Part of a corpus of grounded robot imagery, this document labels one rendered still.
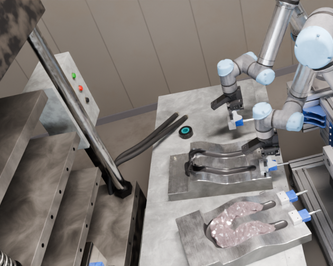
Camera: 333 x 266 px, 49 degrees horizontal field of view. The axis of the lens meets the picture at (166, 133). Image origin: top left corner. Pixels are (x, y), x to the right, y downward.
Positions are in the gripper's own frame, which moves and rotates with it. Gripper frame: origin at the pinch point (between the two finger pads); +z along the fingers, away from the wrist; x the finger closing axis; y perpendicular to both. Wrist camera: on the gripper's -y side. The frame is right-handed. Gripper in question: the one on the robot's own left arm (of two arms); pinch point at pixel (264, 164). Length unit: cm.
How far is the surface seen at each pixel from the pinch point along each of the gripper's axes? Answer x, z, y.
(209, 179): -5.6, -1.6, -26.1
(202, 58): 177, 48, -37
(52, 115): 13, -41, -93
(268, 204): -18.5, 5.4, -1.4
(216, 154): 11.4, 1.0, -22.1
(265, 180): -6.9, 3.3, -0.8
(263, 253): -40.8, 5.9, -6.5
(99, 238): -23, 12, -84
